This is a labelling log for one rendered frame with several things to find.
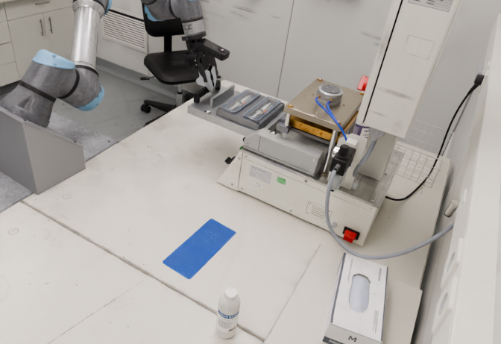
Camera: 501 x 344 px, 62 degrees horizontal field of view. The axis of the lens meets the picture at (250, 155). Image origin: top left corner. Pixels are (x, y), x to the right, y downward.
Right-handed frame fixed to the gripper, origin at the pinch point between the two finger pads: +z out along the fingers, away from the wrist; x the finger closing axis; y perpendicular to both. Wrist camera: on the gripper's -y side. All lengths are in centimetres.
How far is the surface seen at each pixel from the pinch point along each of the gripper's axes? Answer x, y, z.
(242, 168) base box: 17.0, -17.5, 21.9
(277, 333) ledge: 60, -48, 40
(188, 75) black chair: -99, 93, 22
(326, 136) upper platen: 10.3, -45.2, 12.2
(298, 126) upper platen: 10.3, -36.6, 9.2
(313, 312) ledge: 50, -53, 42
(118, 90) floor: -119, 189, 38
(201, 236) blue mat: 41, -15, 32
